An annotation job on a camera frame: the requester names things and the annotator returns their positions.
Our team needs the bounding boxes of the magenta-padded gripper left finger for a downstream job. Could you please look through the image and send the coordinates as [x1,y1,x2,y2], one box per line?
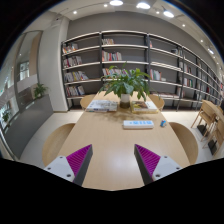
[44,144,94,187]

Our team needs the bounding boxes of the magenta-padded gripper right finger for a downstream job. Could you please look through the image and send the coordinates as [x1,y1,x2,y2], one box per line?
[134,144,183,185]

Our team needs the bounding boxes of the round-backed wooden chair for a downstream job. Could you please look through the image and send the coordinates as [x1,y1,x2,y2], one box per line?
[79,93,98,110]
[168,121,199,165]
[42,122,77,167]
[148,93,166,112]

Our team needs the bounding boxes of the book with photo cover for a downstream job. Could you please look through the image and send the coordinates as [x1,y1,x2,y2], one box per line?
[130,100,158,112]

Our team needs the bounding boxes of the white magazine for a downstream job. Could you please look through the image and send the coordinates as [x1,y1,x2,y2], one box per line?
[85,99,119,113]

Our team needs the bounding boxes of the small potted floor plant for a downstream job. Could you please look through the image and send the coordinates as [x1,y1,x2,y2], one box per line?
[33,83,49,99]

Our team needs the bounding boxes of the green plant in white pot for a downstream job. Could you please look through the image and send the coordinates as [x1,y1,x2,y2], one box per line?
[98,64,152,109]

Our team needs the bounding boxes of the grey shelf unit with books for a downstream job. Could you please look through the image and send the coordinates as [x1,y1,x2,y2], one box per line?
[60,29,224,111]

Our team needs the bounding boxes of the ceiling lights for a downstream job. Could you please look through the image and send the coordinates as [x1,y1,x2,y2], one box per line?
[71,0,216,56]

